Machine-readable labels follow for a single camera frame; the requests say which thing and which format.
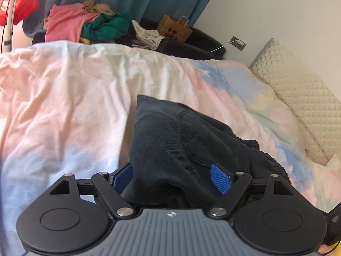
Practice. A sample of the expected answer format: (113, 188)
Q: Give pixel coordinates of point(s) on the pastel tie-dye duvet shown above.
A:
(66, 90)

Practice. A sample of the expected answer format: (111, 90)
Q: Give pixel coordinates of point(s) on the black sofa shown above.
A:
(202, 42)

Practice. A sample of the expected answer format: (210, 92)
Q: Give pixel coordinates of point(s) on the pink cloth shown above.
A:
(64, 22)

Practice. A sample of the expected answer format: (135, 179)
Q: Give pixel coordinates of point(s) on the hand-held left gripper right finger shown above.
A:
(221, 178)

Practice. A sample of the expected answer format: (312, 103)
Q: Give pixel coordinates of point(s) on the cream quilted pillow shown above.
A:
(306, 85)

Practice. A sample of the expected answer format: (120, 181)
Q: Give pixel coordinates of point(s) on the white cloth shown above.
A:
(145, 36)

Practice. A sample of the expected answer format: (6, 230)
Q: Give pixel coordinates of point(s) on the beige cloth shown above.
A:
(97, 6)

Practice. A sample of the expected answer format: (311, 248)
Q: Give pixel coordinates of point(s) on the white clothes rack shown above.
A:
(10, 18)

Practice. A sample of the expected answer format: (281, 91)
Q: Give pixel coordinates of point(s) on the green cloth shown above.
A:
(106, 29)

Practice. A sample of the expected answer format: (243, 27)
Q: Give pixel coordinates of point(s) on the wall socket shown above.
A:
(238, 43)

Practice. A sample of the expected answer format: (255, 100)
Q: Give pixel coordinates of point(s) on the red garment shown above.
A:
(24, 5)

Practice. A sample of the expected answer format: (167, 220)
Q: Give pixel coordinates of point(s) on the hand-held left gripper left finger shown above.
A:
(122, 177)

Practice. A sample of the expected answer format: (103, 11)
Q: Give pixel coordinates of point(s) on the brown paper bag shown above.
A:
(173, 30)

